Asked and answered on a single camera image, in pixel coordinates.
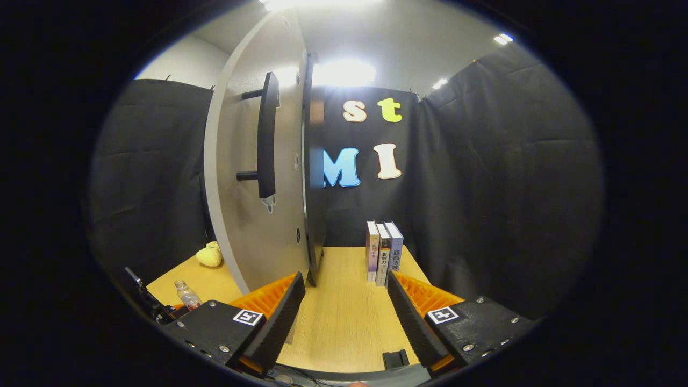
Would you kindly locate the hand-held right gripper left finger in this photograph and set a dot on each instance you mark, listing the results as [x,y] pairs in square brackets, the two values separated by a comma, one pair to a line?
[279,333]

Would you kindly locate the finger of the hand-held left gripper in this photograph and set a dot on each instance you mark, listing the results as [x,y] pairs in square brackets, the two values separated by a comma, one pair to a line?
[178,307]

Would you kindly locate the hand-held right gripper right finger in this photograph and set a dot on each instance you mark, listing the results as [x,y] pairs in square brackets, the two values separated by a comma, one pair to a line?
[416,328]

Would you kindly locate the clear plastic bottle red label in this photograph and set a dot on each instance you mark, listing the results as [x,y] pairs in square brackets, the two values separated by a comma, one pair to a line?
[188,295]

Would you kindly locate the light grey cabinet door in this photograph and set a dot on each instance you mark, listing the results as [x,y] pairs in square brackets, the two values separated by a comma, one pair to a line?
[242,231]

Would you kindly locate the yellow plush toy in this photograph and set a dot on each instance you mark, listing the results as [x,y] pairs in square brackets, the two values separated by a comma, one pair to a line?
[209,255]

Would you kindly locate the white and dark book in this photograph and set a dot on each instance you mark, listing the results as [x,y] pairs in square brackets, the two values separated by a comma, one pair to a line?
[383,258]

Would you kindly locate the black backdrop cloth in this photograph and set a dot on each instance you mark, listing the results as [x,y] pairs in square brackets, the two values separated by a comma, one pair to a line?
[510,188]

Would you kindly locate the large ceiling light panel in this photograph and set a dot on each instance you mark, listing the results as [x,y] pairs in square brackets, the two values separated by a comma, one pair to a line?
[322,3]

